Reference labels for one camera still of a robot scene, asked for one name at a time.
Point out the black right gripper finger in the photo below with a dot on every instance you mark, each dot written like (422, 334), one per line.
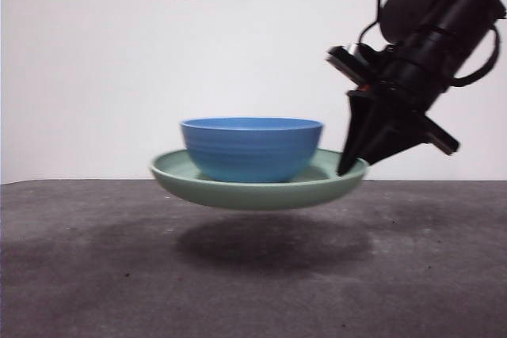
(396, 132)
(354, 132)

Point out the blue ribbed bowl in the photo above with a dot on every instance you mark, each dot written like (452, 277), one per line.
(253, 148)

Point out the pale green plate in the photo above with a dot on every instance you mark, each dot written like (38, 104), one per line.
(253, 195)

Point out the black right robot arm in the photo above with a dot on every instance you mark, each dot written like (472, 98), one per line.
(455, 25)

